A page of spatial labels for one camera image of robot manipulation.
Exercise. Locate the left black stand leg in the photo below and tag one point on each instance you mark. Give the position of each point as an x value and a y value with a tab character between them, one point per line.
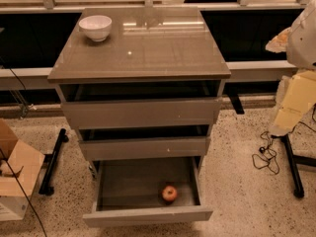
50	160

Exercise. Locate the top grey drawer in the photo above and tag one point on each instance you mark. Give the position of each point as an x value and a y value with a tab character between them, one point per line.
141	113

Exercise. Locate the red apple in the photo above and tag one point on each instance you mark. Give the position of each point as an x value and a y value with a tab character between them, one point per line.
169	193

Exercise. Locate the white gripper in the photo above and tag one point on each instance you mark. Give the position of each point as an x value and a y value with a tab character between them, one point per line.
302	40

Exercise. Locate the grey drawer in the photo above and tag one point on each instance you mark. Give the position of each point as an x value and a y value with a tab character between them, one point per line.
145	142
129	192
141	113

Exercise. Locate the black stand leg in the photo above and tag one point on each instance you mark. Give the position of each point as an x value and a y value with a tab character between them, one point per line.
50	160
294	161

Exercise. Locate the bottom grey drawer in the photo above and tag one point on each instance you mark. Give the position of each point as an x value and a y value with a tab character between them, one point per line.
129	192

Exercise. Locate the grey drawer cabinet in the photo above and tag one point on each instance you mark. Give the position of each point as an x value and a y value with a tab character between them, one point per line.
150	53

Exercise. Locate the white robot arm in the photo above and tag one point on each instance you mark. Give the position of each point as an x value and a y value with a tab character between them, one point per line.
295	95

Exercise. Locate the cardboard box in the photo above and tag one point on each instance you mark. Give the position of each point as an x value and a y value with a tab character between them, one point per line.
20	166

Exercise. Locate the right black stand leg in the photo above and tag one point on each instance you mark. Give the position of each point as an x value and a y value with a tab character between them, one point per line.
294	161

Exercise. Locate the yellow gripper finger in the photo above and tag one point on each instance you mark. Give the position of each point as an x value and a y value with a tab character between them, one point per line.
278	43

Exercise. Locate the middle grey drawer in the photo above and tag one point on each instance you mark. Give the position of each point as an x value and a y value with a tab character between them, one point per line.
145	142

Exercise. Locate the white ceramic bowl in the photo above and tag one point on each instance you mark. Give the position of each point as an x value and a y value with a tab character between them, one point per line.
96	28

